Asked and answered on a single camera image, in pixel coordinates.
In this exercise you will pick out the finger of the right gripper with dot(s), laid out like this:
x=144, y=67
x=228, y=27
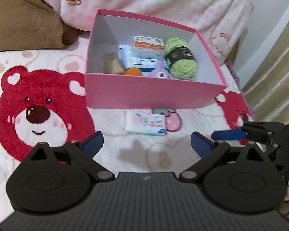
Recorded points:
x=226, y=135

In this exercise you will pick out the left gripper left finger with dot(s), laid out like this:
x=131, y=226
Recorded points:
x=53, y=179

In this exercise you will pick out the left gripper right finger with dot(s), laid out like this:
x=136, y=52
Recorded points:
x=238, y=179

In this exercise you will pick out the green yarn ball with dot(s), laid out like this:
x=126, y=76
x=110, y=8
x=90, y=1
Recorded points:
x=180, y=60

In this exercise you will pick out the purple plush toy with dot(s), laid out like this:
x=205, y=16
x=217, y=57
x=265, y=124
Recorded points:
x=160, y=71

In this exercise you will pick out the blue white tissue pack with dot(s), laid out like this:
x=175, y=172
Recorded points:
x=128, y=61

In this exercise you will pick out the orange makeup sponge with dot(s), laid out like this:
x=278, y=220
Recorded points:
x=133, y=72

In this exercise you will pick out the clear floss pick box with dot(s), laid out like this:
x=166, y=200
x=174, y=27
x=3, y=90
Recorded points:
x=147, y=47

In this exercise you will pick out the beige foundation bottle gold cap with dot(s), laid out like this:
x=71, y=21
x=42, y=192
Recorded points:
x=111, y=64

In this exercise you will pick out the white wet wipes pack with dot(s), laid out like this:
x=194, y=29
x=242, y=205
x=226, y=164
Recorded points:
x=145, y=123

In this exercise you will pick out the red bear plush blanket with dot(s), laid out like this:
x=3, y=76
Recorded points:
x=122, y=151

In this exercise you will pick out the pink cartoon quilt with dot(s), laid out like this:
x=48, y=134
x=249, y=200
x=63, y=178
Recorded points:
x=220, y=22

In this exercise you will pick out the brown pillow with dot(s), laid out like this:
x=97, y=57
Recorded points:
x=32, y=24

